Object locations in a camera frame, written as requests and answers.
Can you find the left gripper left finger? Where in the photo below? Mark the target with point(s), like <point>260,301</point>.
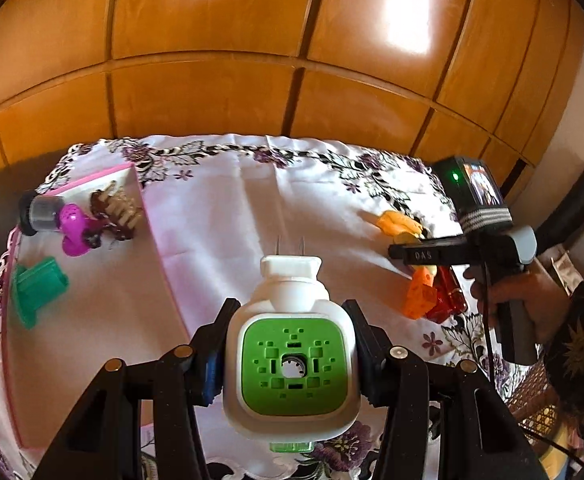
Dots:
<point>209,345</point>

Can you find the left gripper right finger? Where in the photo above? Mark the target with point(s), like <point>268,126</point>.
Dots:
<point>372,346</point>

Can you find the orange toy blocks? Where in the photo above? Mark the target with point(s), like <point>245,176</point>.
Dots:
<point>422,294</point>

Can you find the white green plug-in device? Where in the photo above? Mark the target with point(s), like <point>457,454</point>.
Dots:
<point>291,361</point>

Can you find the magenta perforated plastic cap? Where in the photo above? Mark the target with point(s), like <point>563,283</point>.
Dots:
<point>81,233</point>

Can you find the green ribbed plastic holder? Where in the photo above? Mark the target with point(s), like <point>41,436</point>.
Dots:
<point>34,287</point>

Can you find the clear jar black lid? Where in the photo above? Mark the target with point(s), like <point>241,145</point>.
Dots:
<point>39,213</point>

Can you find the person right hand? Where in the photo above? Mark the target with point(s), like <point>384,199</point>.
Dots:
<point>545,301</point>

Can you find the black leather chair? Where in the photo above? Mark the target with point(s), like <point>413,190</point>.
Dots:
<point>564,221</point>

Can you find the pink white shallow box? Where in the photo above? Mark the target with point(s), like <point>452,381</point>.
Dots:
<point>118,305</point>

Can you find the white floral embroidered tablecloth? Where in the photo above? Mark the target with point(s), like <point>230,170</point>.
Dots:
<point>220,216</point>

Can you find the gripper mounted camera display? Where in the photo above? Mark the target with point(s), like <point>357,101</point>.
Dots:
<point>474,193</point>

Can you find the wooden wall cabinet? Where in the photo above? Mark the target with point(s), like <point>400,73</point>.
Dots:
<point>429,78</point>

